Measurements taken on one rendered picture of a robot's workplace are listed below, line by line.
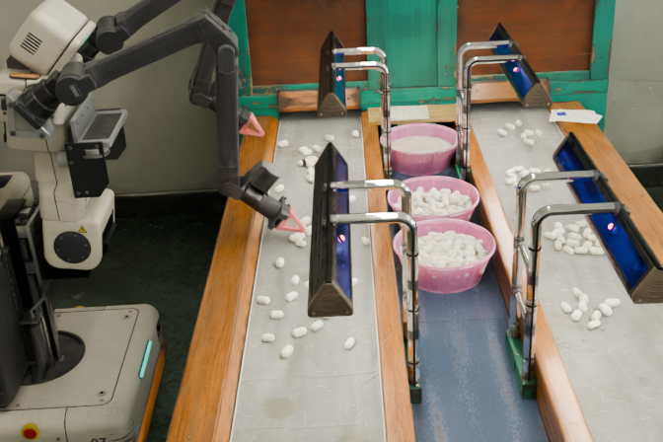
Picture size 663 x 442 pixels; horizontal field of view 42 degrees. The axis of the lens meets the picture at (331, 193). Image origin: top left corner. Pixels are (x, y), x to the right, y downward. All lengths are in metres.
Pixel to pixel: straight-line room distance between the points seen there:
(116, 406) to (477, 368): 1.12
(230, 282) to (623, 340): 0.93
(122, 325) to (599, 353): 1.62
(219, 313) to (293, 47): 1.35
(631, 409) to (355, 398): 0.54
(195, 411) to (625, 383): 0.87
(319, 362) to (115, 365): 1.03
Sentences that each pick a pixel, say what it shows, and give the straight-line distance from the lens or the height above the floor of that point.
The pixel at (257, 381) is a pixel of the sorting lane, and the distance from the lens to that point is 1.89.
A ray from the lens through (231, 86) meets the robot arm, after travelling 2.19.
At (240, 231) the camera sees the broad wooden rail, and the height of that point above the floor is 0.76.
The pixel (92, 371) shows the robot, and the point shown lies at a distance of 2.81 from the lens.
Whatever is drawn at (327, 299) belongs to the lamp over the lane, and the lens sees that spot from 1.50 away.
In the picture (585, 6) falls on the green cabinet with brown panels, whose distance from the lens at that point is 3.24.
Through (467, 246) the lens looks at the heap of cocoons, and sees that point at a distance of 2.34.
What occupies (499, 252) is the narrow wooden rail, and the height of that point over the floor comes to 0.76.
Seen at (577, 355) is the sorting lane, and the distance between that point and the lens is 1.97.
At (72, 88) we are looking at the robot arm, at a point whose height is 1.24.
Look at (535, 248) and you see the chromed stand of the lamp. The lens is 1.75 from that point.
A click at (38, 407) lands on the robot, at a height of 0.28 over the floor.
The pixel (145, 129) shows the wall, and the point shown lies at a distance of 4.13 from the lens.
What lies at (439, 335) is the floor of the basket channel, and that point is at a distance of 2.11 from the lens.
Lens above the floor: 1.89
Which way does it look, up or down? 26 degrees down
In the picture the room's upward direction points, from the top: 3 degrees counter-clockwise
